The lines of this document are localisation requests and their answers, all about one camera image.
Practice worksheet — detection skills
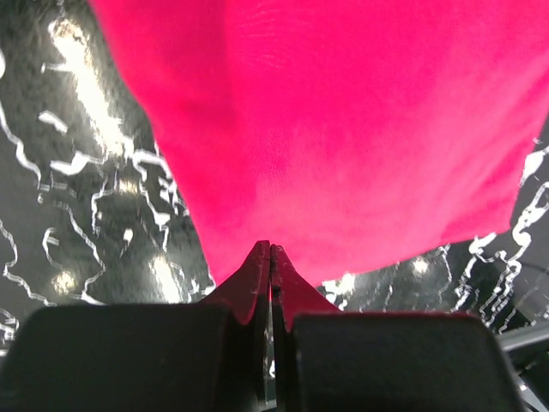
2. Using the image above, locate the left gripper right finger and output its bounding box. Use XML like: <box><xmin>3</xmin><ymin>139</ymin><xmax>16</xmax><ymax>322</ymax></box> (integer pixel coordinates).
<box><xmin>270</xmin><ymin>245</ymin><xmax>524</xmax><ymax>411</ymax></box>

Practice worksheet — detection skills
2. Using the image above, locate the black marble table mat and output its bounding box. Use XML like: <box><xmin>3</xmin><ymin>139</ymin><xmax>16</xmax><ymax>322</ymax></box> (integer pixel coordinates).
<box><xmin>1</xmin><ymin>1</ymin><xmax>548</xmax><ymax>349</ymax></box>

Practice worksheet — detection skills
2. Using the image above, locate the red t-shirt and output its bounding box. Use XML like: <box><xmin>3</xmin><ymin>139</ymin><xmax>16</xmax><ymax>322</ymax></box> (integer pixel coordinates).
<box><xmin>91</xmin><ymin>1</ymin><xmax>548</xmax><ymax>284</ymax></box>

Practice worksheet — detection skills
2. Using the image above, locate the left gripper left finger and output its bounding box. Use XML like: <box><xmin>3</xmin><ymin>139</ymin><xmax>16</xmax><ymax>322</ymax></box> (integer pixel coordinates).
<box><xmin>1</xmin><ymin>241</ymin><xmax>270</xmax><ymax>411</ymax></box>

